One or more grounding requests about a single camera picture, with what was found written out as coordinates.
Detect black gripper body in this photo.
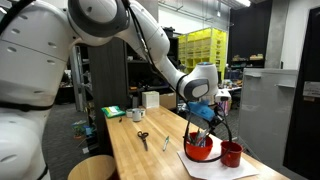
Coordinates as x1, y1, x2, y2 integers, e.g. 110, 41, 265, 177
205, 117, 221, 135

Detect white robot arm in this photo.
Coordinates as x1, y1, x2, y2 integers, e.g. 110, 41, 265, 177
0, 0, 218, 180

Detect dark red mug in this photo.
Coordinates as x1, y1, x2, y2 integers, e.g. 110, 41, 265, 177
220, 141, 243, 168

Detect orange mug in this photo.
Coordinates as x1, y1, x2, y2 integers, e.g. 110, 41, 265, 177
185, 132, 213, 160

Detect green capped pen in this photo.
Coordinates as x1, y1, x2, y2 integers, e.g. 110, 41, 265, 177
162, 136, 170, 151

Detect white ceramic mug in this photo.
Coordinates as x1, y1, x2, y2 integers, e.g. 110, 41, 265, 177
132, 108, 142, 122

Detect white paper sheet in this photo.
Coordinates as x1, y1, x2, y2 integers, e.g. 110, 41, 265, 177
177, 150, 259, 180

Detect cardboard box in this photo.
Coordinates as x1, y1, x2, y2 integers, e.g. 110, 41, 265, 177
159, 93, 176, 109

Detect grey metal cabinet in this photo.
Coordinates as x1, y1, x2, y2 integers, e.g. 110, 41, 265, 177
238, 68, 298, 170

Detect white cube box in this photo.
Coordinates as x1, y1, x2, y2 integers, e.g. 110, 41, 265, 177
142, 91, 159, 108

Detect yellow storage rack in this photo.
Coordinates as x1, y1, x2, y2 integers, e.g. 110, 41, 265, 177
178, 28, 227, 80

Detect green plastic bag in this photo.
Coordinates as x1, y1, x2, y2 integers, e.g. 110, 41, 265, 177
102, 106, 125, 118

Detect black shelving unit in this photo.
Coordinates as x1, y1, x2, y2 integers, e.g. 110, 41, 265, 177
76, 38, 169, 155

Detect round wooden stool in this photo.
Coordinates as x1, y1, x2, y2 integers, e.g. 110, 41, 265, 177
67, 155, 116, 180

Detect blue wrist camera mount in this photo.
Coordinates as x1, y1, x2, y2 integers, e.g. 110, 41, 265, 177
188, 102, 215, 121

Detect black handled scissors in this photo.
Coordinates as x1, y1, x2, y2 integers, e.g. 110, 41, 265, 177
137, 131, 149, 151

